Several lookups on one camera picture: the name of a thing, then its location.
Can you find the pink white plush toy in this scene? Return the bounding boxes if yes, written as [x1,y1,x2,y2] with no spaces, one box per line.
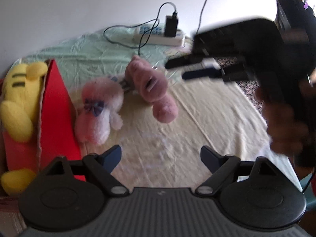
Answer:
[74,76,124,146]

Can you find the pink bear plush toy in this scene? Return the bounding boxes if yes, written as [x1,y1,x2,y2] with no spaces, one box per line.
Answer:
[125,55,178,124]

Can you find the yellow tiger plush toy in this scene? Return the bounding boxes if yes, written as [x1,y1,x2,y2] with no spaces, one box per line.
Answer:
[1,62,48,196]

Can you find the person's right hand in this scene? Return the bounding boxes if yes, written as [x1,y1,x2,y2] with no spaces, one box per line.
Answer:
[255,86,316,168]

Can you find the patterned bed sheet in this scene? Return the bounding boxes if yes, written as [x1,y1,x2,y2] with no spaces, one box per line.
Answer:
[9,23,304,193]

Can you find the black charger adapter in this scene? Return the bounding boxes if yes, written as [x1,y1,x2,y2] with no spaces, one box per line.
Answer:
[164,11,178,38]

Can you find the red cardboard box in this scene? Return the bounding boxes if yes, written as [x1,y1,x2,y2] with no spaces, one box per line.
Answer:
[0,58,85,198]

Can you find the white power strip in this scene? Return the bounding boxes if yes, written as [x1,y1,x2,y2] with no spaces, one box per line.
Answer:
[133,24,185,47]

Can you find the black wall cable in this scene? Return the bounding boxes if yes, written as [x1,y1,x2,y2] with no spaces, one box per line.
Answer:
[196,0,213,33]

